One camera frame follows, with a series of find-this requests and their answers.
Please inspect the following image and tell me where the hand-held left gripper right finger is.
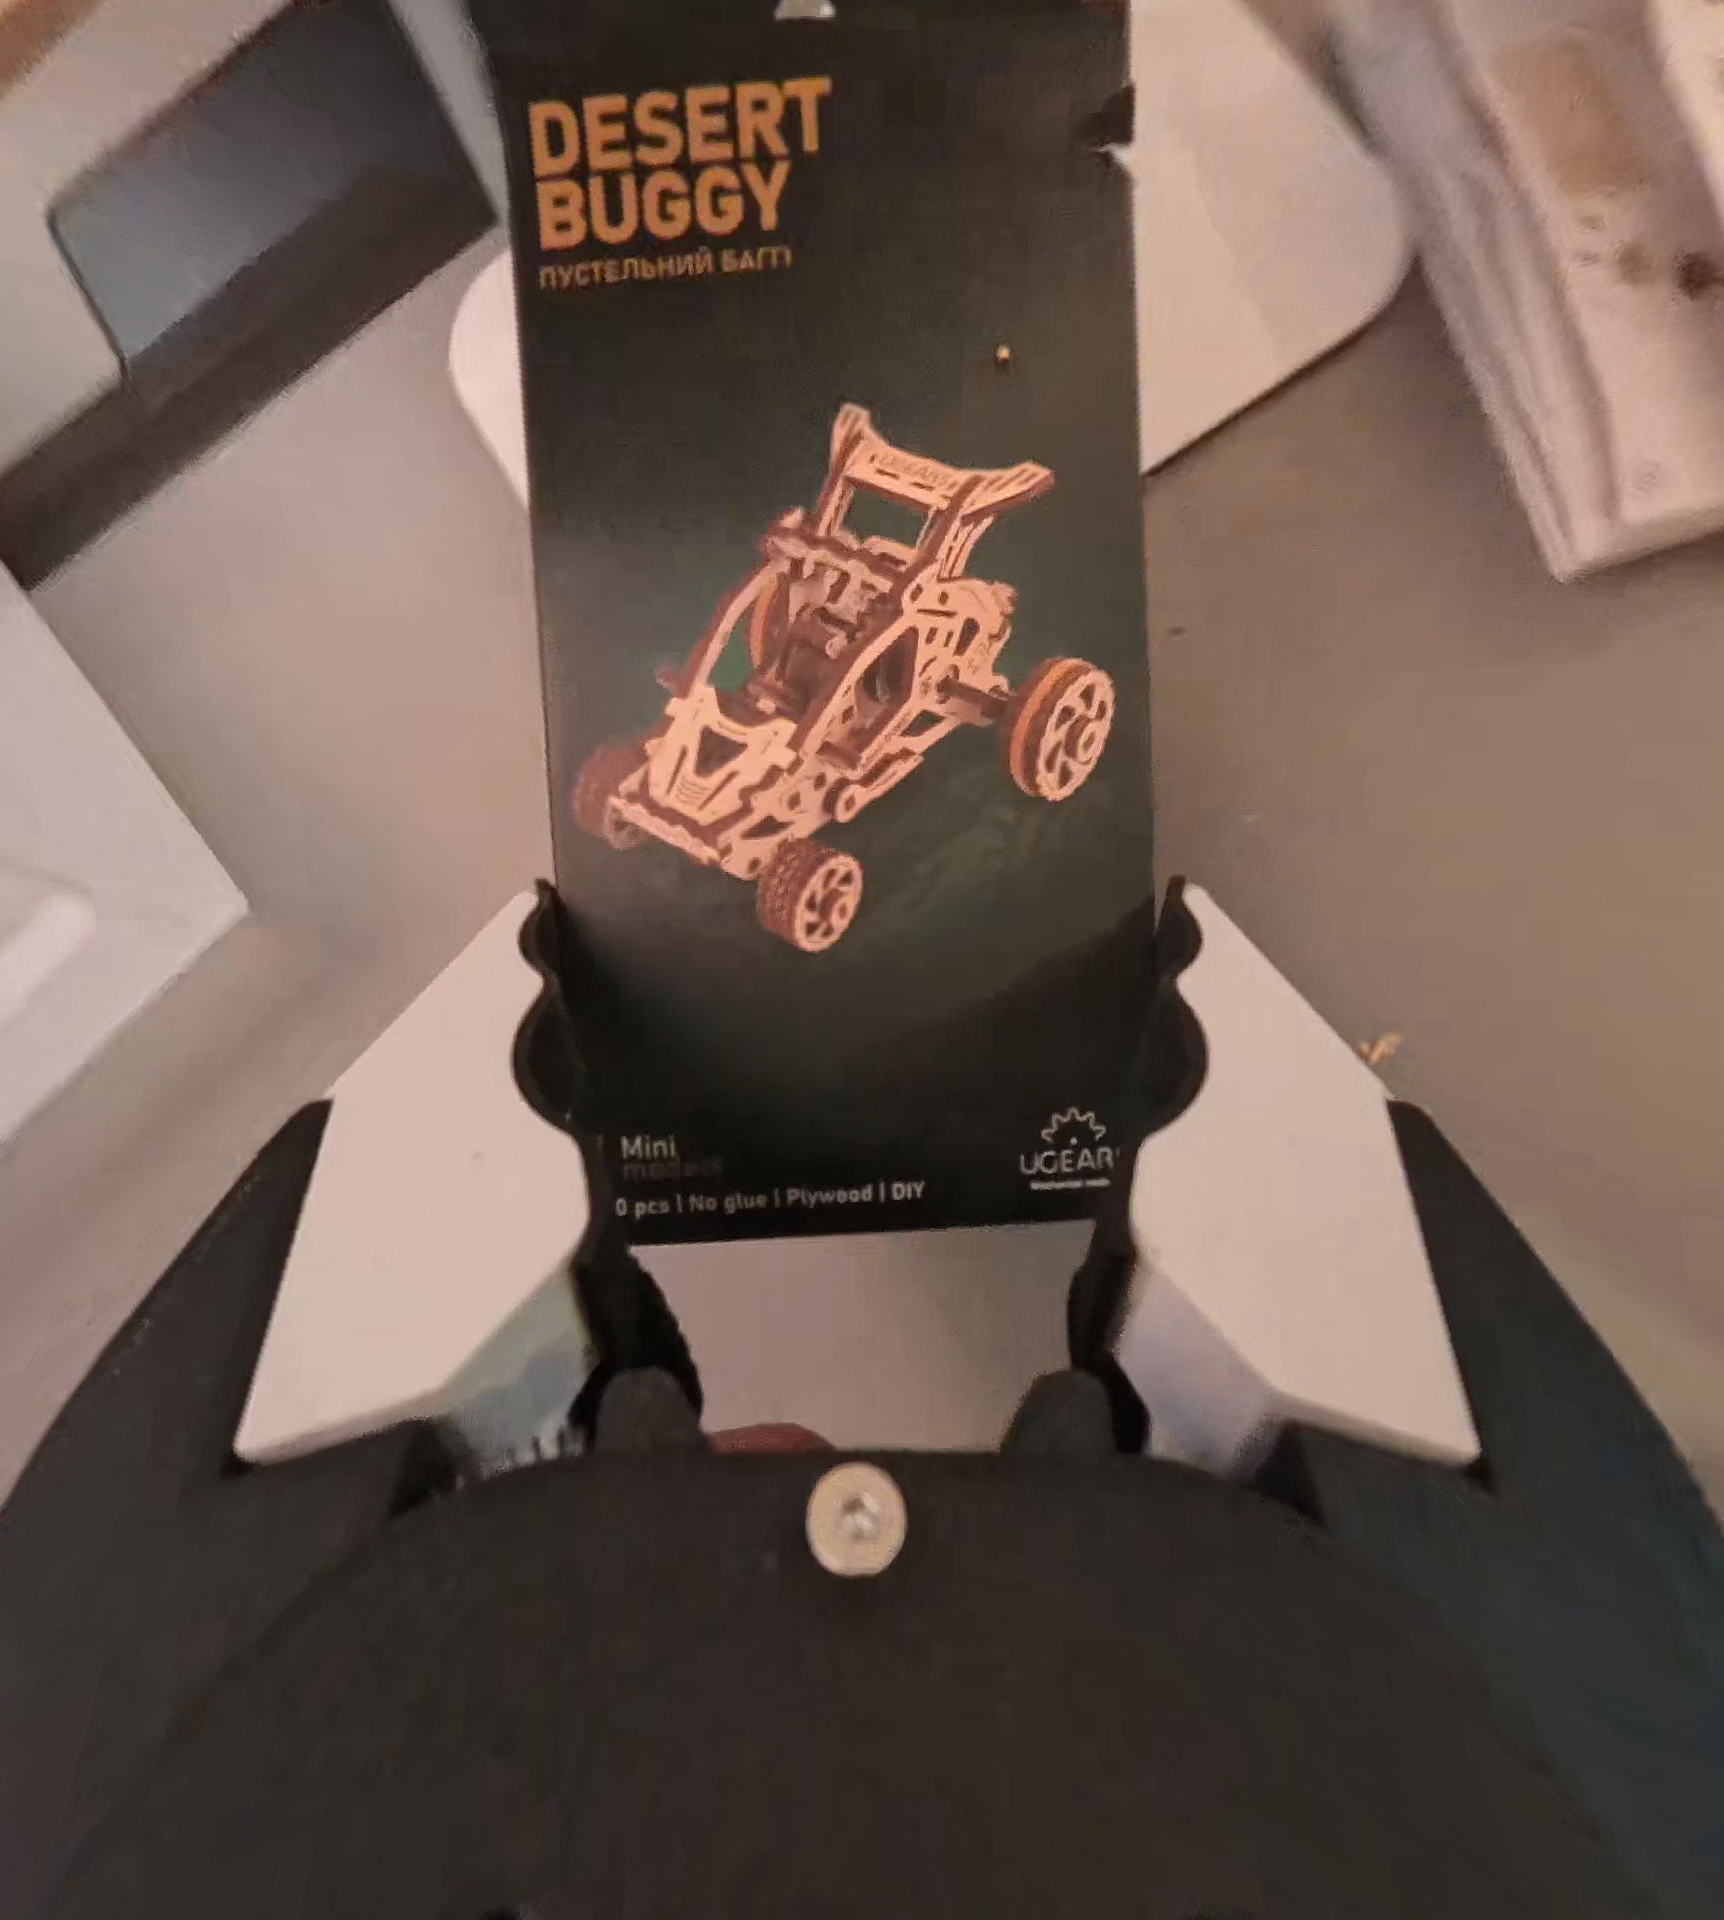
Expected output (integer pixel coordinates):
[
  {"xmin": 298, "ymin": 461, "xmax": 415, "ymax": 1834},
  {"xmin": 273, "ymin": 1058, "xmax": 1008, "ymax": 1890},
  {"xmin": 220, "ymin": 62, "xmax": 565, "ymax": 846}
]
[{"xmin": 1068, "ymin": 876, "xmax": 1488, "ymax": 1472}]

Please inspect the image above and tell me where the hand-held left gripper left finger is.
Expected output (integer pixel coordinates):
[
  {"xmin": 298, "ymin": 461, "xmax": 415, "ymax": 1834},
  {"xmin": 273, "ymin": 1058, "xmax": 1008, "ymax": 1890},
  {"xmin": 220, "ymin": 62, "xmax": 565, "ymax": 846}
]
[{"xmin": 231, "ymin": 882, "xmax": 701, "ymax": 1467}]

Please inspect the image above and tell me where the black model kit box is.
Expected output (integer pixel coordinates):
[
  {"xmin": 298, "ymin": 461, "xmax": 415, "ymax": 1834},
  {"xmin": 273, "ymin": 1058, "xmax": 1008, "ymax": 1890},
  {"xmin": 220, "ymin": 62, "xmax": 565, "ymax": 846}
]
[{"xmin": 464, "ymin": 0, "xmax": 1168, "ymax": 1250}]

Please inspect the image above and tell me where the white instruction booklet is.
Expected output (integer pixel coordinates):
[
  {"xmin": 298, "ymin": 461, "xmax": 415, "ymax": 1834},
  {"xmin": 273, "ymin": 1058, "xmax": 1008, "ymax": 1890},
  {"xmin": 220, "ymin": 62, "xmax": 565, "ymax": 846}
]
[{"xmin": 1324, "ymin": 0, "xmax": 1724, "ymax": 584}]

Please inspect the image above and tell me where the clear plastic bin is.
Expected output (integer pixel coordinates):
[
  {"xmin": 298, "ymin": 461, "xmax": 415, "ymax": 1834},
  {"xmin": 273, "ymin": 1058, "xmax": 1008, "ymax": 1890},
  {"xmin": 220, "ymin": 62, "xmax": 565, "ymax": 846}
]
[{"xmin": 0, "ymin": 432, "xmax": 251, "ymax": 1250}]

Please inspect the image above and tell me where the wooden book stand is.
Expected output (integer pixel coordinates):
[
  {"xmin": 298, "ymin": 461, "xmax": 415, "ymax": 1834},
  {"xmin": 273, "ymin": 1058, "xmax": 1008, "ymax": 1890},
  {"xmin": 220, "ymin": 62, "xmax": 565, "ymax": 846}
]
[{"xmin": 445, "ymin": 0, "xmax": 1408, "ymax": 515}]

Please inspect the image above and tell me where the dark table cable cover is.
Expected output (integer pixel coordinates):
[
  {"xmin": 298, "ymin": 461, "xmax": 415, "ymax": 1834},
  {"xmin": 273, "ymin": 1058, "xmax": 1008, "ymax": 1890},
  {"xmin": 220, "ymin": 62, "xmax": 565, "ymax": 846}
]
[{"xmin": 0, "ymin": 0, "xmax": 500, "ymax": 589}]

